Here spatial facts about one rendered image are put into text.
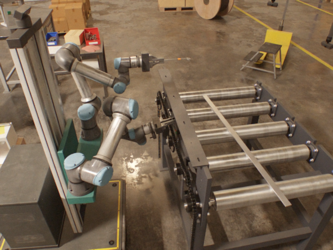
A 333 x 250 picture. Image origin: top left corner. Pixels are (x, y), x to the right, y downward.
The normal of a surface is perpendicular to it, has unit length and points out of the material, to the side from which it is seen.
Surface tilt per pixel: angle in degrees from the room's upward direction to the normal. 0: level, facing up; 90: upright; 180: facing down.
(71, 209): 90
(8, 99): 0
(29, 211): 90
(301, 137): 90
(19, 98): 0
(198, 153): 0
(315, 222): 90
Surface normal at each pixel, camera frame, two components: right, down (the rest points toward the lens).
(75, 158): -0.12, -0.83
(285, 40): -0.45, 0.53
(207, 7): -0.78, 0.37
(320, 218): -0.98, 0.11
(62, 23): 0.26, 0.57
